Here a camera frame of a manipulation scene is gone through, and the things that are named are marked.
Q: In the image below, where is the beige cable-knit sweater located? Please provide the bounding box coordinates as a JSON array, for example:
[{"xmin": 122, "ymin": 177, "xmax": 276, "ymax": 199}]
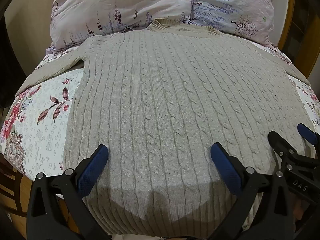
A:
[{"xmin": 15, "ymin": 17, "xmax": 316, "ymax": 233}]

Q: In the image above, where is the pink floral pillow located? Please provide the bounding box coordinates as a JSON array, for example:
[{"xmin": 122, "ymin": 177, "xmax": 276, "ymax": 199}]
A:
[{"xmin": 45, "ymin": 0, "xmax": 281, "ymax": 55}]

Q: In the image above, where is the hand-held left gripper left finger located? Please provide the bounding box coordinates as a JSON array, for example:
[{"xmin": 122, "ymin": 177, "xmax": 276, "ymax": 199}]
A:
[{"xmin": 26, "ymin": 144, "xmax": 110, "ymax": 240}]

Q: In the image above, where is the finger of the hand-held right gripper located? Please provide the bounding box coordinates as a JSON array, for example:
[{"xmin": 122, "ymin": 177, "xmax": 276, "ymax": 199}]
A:
[
  {"xmin": 297, "ymin": 123, "xmax": 320, "ymax": 146},
  {"xmin": 267, "ymin": 130, "xmax": 297, "ymax": 161}
]

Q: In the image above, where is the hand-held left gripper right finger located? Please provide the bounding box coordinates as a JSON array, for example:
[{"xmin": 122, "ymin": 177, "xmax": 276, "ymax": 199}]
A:
[{"xmin": 211, "ymin": 142, "xmax": 298, "ymax": 240}]

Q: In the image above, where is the white floral bed sheet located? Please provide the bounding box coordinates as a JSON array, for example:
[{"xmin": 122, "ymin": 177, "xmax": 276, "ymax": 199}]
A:
[{"xmin": 0, "ymin": 41, "xmax": 320, "ymax": 240}]

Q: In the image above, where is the wooden headboard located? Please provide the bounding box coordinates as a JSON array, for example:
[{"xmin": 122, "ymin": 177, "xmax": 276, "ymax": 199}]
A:
[{"xmin": 271, "ymin": 0, "xmax": 320, "ymax": 80}]

